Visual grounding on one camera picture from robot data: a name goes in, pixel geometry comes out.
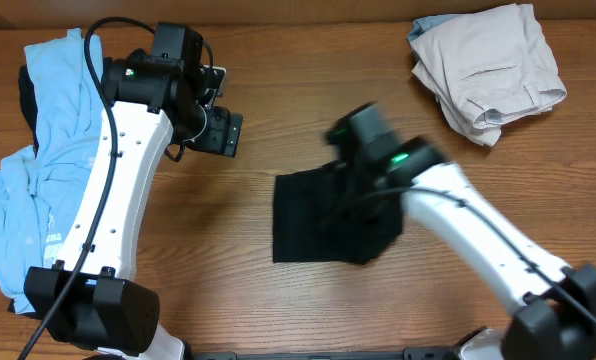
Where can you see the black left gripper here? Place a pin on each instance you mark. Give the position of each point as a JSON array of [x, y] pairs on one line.
[[223, 134]]

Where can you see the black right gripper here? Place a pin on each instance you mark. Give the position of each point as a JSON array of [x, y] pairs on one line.
[[336, 201]]

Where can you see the black t-shirt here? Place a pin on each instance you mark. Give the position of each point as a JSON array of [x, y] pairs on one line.
[[308, 227]]

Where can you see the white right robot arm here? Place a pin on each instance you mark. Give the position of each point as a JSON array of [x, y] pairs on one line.
[[552, 305]]

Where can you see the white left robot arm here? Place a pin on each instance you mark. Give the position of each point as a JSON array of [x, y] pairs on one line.
[[152, 99]]

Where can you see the beige folded shorts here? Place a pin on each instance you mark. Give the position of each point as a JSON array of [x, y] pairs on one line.
[[488, 69]]

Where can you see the light blue folded garment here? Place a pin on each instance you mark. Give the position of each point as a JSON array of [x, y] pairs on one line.
[[424, 24]]

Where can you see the black garment under blue one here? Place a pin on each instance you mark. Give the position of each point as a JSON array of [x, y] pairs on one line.
[[27, 105]]

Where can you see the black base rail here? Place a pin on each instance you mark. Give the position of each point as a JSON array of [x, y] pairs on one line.
[[318, 355]]

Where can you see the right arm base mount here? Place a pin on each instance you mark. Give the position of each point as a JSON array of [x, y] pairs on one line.
[[484, 345]]

